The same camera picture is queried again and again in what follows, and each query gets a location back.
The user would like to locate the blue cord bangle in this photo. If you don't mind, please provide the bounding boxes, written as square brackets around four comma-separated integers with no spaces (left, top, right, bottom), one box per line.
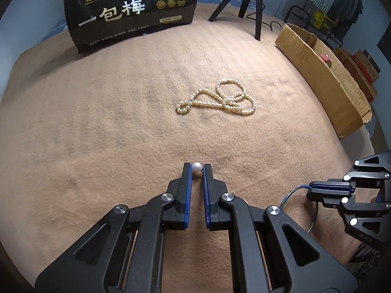
[279,185,319,234]

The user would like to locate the pearl stud earring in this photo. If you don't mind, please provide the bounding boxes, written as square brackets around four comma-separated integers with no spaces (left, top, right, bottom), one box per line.
[192,162,203,173]

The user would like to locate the white pearl necklace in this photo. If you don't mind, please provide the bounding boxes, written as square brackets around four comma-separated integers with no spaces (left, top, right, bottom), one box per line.
[175,78,257,116]

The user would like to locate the red strap wristwatch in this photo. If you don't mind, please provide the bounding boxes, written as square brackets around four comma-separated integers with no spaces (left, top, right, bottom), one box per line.
[318,54,332,68]

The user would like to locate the cardboard box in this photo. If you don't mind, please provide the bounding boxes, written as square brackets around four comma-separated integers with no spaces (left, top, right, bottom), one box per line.
[275,23,372,138]

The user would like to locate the beige blanket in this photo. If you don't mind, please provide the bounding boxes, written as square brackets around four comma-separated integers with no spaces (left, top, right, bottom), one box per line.
[1,4,374,284]

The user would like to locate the black metal rack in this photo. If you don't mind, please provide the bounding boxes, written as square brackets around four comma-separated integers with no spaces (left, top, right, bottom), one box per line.
[284,5,343,48]

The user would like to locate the black snack bag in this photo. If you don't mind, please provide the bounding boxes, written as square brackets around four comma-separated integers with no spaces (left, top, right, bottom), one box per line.
[64,0,197,53]

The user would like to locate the black power cable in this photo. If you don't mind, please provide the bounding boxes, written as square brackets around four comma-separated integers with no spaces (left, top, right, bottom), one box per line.
[247,10,286,32]

